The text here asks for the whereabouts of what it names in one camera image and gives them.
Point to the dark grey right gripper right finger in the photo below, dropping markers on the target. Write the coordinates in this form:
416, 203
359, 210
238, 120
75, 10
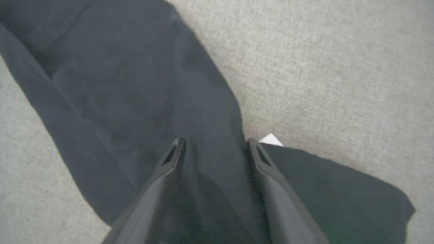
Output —
288, 217

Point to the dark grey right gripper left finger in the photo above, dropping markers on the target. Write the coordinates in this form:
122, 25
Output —
142, 210

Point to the black and white t-shirt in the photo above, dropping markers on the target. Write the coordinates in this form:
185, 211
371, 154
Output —
135, 84

